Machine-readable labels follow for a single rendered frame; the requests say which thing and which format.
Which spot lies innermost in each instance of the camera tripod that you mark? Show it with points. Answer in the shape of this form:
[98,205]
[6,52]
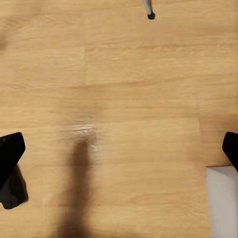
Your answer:
[150,13]

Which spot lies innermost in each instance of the desk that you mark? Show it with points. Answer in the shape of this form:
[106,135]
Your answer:
[222,194]

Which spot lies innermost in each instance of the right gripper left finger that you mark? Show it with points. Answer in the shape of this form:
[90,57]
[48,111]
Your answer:
[12,147]

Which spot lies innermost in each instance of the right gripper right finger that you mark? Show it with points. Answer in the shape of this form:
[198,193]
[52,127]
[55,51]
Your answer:
[230,148]

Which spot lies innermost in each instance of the digital camera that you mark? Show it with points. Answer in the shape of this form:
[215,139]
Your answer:
[12,194]

